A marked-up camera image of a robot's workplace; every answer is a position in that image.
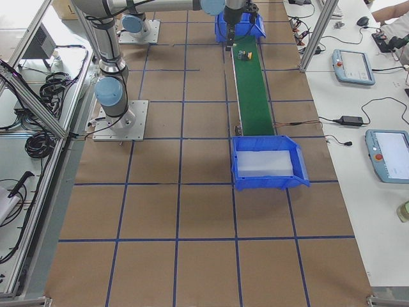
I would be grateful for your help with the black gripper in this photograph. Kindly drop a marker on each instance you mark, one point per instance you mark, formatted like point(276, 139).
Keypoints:
point(229, 15)

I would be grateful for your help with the yellow mushroom push button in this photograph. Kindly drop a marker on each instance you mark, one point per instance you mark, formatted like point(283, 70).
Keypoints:
point(244, 55)

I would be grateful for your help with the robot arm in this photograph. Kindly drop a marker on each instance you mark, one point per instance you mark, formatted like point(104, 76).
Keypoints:
point(209, 7)
point(111, 87)

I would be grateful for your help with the person hand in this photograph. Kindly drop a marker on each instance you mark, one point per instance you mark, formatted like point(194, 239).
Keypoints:
point(387, 13)

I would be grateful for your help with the blue plastic bin left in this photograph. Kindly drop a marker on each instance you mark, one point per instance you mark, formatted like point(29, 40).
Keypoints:
point(243, 28)

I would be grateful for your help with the blue plastic bin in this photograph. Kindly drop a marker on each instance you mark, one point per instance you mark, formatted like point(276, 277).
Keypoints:
point(269, 143)
point(243, 28)

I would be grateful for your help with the green conveyor belt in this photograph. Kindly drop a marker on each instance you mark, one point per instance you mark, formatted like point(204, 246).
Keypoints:
point(254, 108)

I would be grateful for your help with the teach pendant far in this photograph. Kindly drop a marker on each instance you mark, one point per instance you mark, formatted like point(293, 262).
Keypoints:
point(352, 67)

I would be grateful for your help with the teach pendant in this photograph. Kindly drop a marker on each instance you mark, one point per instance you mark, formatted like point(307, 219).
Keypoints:
point(352, 67)
point(388, 152)

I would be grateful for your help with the blue plastic bin right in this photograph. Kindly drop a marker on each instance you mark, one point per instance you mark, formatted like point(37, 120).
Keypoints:
point(269, 143)

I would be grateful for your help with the white foam pad right bin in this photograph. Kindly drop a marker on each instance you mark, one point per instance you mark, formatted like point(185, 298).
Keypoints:
point(264, 163)

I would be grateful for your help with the black computer mouse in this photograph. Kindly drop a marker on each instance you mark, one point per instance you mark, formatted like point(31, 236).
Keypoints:
point(363, 21)

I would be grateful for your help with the black power adapter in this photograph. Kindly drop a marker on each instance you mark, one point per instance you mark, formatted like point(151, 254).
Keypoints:
point(355, 121)

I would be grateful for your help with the teach pendant near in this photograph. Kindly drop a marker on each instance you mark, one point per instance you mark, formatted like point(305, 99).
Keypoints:
point(388, 152)

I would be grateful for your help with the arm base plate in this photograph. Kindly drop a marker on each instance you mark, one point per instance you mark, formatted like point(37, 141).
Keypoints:
point(139, 32)
point(130, 127)

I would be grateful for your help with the aluminium frame post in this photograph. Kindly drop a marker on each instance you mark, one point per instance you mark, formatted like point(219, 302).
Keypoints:
point(317, 34)

